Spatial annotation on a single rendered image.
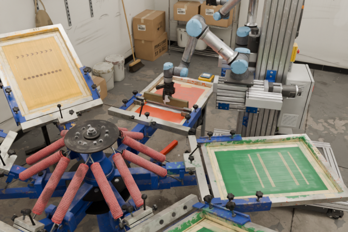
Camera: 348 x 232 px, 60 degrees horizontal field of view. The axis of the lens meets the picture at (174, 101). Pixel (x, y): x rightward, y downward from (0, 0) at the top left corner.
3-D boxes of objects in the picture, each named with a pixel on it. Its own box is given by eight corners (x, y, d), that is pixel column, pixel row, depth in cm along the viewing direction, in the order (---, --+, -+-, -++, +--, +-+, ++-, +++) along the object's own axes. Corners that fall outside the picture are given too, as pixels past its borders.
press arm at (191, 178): (290, 173, 203) (291, 167, 200) (293, 179, 198) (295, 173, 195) (102, 186, 193) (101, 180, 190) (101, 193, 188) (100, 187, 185)
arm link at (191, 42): (196, 9, 228) (178, 64, 256) (192, 12, 219) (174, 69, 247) (209, 14, 227) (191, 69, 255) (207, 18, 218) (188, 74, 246)
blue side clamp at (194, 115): (195, 113, 253) (195, 105, 249) (201, 114, 251) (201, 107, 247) (180, 132, 229) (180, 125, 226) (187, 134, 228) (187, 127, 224)
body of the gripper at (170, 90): (171, 97, 247) (171, 84, 241) (161, 95, 250) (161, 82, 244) (175, 93, 253) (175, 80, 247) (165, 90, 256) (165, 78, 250)
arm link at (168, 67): (172, 66, 233) (161, 64, 235) (172, 79, 239) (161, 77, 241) (175, 62, 240) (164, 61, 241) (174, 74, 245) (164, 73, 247)
